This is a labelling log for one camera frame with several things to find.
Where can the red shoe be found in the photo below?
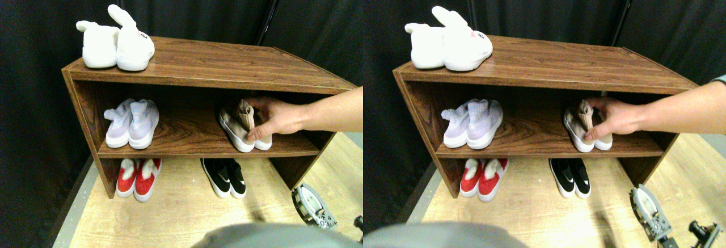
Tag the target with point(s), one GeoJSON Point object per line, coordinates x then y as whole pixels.
{"type": "Point", "coordinates": [471, 181]}
{"type": "Point", "coordinates": [147, 183]}
{"type": "Point", "coordinates": [492, 183]}
{"type": "Point", "coordinates": [126, 181]}

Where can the lilac shoe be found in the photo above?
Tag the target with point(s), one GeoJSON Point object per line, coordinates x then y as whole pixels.
{"type": "Point", "coordinates": [117, 131]}
{"type": "Point", "coordinates": [144, 129]}
{"type": "Point", "coordinates": [455, 131]}
{"type": "Point", "coordinates": [485, 129]}

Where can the brown shoe rack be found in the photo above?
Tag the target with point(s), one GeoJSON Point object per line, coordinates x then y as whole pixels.
{"type": "Point", "coordinates": [539, 63]}
{"type": "Point", "coordinates": [198, 63]}

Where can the white shoe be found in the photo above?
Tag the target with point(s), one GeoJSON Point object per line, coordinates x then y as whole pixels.
{"type": "Point", "coordinates": [468, 50]}
{"type": "Point", "coordinates": [426, 48]}
{"type": "Point", "coordinates": [135, 50]}
{"type": "Point", "coordinates": [97, 48]}

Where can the person's hand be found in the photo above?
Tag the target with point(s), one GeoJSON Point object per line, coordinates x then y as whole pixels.
{"type": "Point", "coordinates": [283, 117]}
{"type": "Point", "coordinates": [621, 117]}

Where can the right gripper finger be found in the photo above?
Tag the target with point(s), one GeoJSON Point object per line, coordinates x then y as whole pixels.
{"type": "Point", "coordinates": [324, 221]}
{"type": "Point", "coordinates": [659, 228]}

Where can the black shoe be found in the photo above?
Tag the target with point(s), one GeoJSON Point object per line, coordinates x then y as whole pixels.
{"type": "Point", "coordinates": [561, 180]}
{"type": "Point", "coordinates": [215, 180]}
{"type": "Point", "coordinates": [581, 181]}
{"type": "Point", "coordinates": [237, 181]}

